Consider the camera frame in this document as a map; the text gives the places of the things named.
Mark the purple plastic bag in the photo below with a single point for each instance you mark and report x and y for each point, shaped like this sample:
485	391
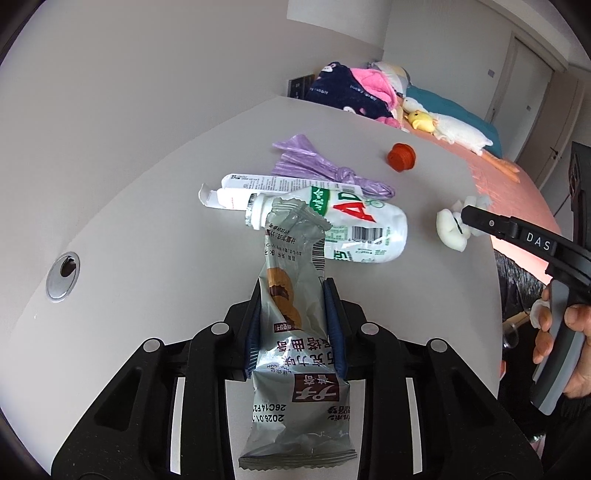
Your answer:
300	161

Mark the grey door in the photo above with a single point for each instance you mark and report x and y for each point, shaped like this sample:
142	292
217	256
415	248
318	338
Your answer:
524	74

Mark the white squishy toy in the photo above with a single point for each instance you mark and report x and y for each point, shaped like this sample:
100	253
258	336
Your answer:
450	228

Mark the yellow duck plush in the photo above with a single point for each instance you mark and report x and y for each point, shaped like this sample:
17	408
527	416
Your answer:
421	122

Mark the orange bottle cap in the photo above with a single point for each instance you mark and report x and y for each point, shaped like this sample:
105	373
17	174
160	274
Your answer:
400	157

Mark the navy printed blanket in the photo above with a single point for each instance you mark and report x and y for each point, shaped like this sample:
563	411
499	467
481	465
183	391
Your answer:
337	90

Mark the long white cardboard box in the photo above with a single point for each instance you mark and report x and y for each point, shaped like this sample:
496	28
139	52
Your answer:
240	194

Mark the pink bedsheet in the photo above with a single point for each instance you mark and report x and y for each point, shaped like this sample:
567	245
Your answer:
508	194

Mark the silver cookie snack wrapper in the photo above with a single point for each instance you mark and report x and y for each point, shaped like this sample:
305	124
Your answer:
286	369

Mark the person's dark clothing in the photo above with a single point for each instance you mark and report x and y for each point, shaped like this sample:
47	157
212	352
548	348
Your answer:
568	438

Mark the pink garment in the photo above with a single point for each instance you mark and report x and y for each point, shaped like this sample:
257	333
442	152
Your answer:
374	85

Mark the cream grey pillow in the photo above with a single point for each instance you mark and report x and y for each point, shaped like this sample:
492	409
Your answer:
392	71

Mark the dark panel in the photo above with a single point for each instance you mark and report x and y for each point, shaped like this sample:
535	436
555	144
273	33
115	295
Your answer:
581	175

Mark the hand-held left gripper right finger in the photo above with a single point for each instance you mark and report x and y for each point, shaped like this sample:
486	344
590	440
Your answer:
333	332

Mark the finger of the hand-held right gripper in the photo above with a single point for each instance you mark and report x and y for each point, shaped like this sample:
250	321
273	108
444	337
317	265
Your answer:
494	225

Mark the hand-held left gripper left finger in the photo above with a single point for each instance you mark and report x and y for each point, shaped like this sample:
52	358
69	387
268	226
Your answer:
250	341

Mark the white plastic drink bottle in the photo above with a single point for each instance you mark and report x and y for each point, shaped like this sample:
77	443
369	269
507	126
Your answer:
369	226

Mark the teal pillow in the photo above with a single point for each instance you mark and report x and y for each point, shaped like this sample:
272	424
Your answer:
461	108

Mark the white goose plush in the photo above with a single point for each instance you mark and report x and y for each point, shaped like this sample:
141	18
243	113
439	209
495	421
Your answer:
461	131

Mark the black trash bag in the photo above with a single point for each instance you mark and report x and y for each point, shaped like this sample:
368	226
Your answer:
512	281

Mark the person's right hand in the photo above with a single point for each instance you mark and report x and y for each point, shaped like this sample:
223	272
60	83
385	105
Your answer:
579	318

